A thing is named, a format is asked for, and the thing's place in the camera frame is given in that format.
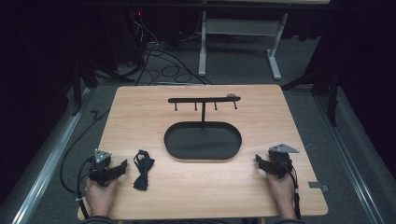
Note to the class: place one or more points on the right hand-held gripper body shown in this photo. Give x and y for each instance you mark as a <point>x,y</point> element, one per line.
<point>281,157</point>

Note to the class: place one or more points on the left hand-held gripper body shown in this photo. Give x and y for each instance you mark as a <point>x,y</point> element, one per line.
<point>100,161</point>

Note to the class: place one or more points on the person's left hand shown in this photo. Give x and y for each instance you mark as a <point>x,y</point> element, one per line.
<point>99,197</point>

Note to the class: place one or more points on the person's right hand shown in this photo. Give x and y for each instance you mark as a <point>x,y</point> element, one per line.
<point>282,196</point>

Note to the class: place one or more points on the black bow tie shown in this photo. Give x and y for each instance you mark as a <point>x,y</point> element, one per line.
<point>143,169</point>

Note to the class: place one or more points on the grey tape piece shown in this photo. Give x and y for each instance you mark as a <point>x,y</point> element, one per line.
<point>317,186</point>

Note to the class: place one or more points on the black hook stand with tray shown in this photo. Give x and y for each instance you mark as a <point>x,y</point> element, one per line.
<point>202,141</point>

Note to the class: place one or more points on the small grey round object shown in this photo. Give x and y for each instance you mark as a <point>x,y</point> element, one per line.
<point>231,95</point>

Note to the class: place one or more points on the black metal stand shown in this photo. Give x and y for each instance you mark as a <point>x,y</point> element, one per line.
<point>323,84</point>

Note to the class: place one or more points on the grey metal floor rail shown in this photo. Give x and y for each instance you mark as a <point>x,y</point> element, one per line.
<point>46,165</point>
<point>348,149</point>

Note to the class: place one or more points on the white desk frame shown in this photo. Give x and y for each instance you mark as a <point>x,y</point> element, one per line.
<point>239,28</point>

